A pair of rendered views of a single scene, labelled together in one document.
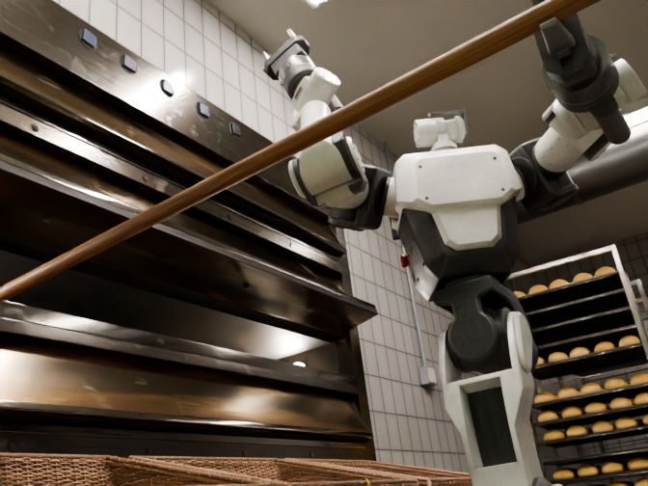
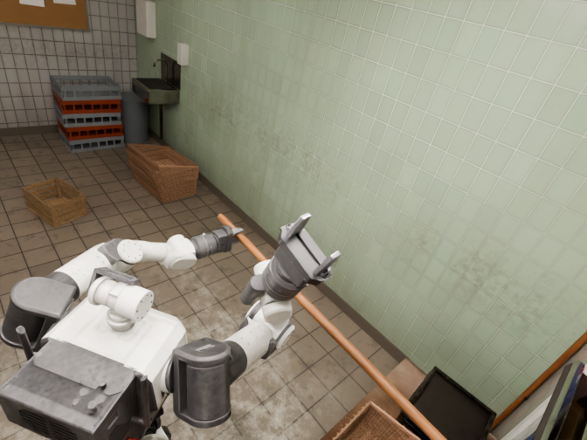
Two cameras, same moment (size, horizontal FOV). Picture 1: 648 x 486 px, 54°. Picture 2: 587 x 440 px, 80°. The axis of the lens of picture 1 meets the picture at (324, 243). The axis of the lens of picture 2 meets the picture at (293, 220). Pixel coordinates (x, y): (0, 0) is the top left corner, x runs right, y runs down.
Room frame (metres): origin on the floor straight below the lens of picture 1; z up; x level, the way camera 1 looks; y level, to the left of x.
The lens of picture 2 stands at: (1.70, 0.08, 2.07)
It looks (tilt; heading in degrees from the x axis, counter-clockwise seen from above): 33 degrees down; 189
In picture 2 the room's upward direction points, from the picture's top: 14 degrees clockwise
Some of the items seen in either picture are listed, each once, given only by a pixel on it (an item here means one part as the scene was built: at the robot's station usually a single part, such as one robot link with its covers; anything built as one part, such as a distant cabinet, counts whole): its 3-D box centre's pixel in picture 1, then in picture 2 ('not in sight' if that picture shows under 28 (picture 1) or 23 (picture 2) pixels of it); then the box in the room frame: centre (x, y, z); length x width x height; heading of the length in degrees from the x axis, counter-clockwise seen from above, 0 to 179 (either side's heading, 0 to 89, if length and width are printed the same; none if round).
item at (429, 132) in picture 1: (438, 135); (122, 301); (1.29, -0.30, 1.46); 0.10 x 0.07 x 0.09; 92
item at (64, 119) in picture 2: not in sight; (88, 113); (-1.60, -3.13, 0.38); 0.60 x 0.40 x 0.15; 147
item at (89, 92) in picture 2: not in sight; (86, 87); (-1.62, -3.11, 0.68); 0.60 x 0.40 x 0.15; 149
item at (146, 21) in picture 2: not in sight; (146, 17); (-2.19, -2.74, 1.45); 0.28 x 0.11 x 0.36; 59
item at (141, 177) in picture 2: not in sight; (162, 176); (-1.19, -1.87, 0.14); 0.56 x 0.49 x 0.28; 65
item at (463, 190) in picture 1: (452, 222); (109, 380); (1.35, -0.31, 1.26); 0.34 x 0.30 x 0.36; 92
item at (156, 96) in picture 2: not in sight; (155, 100); (-1.82, -2.37, 0.69); 0.46 x 0.36 x 0.94; 59
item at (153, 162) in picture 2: not in sight; (163, 161); (-1.19, -1.86, 0.32); 0.56 x 0.49 x 0.28; 67
